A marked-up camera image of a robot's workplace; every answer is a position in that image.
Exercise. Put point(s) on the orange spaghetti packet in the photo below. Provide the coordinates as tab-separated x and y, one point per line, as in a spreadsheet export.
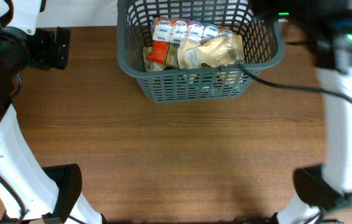
164	53

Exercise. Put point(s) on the beige paper pouch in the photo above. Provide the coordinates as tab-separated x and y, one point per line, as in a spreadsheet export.
149	65

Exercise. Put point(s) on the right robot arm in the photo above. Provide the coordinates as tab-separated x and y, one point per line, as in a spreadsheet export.
327	26

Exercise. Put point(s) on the tissue multipack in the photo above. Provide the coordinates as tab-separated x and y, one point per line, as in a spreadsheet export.
164	29

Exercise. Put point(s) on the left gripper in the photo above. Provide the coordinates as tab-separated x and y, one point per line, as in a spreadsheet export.
61	48

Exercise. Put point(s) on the beige bag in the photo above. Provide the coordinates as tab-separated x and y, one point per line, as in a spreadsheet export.
223	50

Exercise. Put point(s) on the grey plastic basket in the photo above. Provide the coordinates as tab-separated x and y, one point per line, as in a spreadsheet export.
262	45

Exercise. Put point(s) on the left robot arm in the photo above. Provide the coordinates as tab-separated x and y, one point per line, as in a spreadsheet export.
29	191

